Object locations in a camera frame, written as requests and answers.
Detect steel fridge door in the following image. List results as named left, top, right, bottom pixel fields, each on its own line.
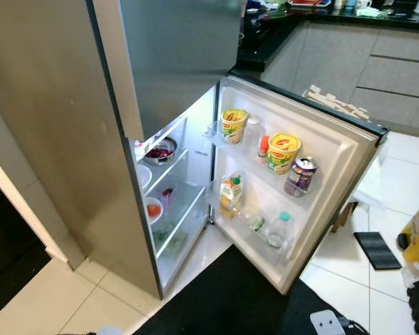
left=208, top=70, right=390, bottom=295

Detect steel fridge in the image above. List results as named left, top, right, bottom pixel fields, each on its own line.
left=0, top=0, right=242, bottom=301

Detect white plastic bag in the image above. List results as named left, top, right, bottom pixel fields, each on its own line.
left=349, top=157, right=385, bottom=210

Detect grey kitchen cabinet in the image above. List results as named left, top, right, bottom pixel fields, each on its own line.
left=260, top=20, right=419, bottom=132

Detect small black ribbed mat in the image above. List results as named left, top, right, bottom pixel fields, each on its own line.
left=354, top=230, right=404, bottom=271

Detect small brown box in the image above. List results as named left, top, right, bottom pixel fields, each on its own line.
left=332, top=201, right=357, bottom=232

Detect white foam packing piece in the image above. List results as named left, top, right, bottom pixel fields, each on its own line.
left=302, top=85, right=371, bottom=121

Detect purple drink can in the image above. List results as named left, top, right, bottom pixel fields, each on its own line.
left=284, top=156, right=318, bottom=198

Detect yellow lid Maggi cup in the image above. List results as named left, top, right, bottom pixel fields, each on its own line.
left=267, top=133, right=302, bottom=175

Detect green cap water bottle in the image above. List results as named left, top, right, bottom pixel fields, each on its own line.
left=267, top=211, right=294, bottom=251

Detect green cloth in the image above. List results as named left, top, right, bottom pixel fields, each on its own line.
left=356, top=7, right=388, bottom=19

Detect small red cap bottle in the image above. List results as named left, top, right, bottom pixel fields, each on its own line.
left=257, top=135, right=270, bottom=165

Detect clear plastic bottle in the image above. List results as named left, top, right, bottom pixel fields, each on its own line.
left=244, top=117, right=261, bottom=151

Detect green label clear bottle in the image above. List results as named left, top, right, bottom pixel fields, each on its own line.
left=243, top=213, right=267, bottom=235

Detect Peel Fresh juice pouch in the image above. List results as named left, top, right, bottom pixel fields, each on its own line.
left=219, top=173, right=244, bottom=218

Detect black kitchen countertop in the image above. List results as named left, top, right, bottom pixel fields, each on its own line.
left=236, top=0, right=419, bottom=72

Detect red tray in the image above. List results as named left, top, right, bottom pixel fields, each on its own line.
left=288, top=0, right=332, bottom=8

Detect purple plastic cup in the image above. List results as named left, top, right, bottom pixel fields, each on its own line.
left=161, top=187, right=177, bottom=210

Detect steel bowl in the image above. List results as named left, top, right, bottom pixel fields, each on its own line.
left=144, top=137, right=178, bottom=166

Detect dark red beet pieces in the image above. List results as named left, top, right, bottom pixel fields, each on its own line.
left=151, top=143, right=172, bottom=158

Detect green leafy vegetables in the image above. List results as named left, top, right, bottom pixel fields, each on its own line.
left=154, top=222, right=189, bottom=255

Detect white bowl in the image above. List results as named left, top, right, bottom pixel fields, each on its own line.
left=144, top=197, right=164, bottom=225

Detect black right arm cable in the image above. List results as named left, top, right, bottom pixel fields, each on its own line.
left=344, top=318, right=369, bottom=335

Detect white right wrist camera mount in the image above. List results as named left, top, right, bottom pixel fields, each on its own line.
left=311, top=310, right=346, bottom=335

